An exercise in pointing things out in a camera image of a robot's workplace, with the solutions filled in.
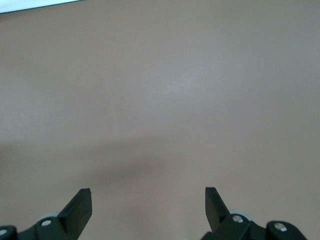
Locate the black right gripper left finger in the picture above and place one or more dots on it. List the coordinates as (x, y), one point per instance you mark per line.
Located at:
(70, 217)

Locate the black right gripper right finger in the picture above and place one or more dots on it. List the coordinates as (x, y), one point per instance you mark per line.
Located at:
(220, 220)

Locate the brown table cover sheet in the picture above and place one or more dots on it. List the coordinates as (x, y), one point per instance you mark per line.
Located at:
(160, 75)

